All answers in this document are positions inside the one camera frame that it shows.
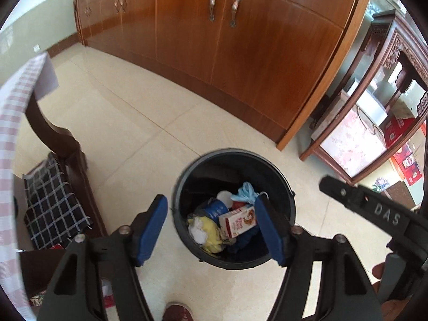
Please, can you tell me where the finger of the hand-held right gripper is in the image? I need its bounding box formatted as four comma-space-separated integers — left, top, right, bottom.
416, 90, 428, 117
319, 175, 367, 212

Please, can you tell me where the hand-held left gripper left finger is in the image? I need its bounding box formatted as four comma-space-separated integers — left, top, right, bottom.
35, 194, 168, 321

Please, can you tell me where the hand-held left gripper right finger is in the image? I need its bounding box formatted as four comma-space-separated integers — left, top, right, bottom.
255, 195, 383, 321

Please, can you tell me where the dark blue cloth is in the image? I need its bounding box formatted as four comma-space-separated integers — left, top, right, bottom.
227, 227, 268, 258

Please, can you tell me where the small pink and white carton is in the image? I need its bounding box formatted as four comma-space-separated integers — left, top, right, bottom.
218, 205, 258, 239

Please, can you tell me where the light blue face mask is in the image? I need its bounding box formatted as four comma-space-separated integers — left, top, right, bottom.
231, 182, 268, 204

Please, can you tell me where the yellow plastic bag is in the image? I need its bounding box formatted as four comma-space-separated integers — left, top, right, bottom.
187, 216, 224, 255

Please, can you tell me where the blue patterned paper cup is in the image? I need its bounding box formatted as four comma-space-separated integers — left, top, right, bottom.
204, 190, 234, 223

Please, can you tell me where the black round trash bin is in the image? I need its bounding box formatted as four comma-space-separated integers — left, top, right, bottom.
172, 149, 296, 270

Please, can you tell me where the red printed box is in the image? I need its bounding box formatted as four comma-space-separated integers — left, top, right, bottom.
383, 115, 415, 149
393, 142, 423, 186

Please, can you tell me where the floral storage bag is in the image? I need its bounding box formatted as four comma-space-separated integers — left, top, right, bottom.
319, 107, 388, 178

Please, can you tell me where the white plastic container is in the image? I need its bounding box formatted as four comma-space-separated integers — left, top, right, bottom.
356, 90, 390, 124

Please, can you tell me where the carved wooden shelf stand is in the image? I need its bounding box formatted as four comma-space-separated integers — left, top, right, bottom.
299, 10, 428, 186

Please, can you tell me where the dark red sneaker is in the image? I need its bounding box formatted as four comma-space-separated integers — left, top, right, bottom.
163, 303, 194, 321

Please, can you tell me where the black checked cushion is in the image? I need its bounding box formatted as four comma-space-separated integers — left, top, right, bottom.
23, 152, 94, 250

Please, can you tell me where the wooden chair checkered cushion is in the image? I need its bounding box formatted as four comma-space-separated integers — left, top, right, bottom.
25, 87, 108, 305

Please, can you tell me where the long wooden sideboard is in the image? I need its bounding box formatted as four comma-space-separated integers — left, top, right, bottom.
74, 0, 372, 151

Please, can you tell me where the pink checked tablecloth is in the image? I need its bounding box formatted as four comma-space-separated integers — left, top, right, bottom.
0, 53, 59, 320

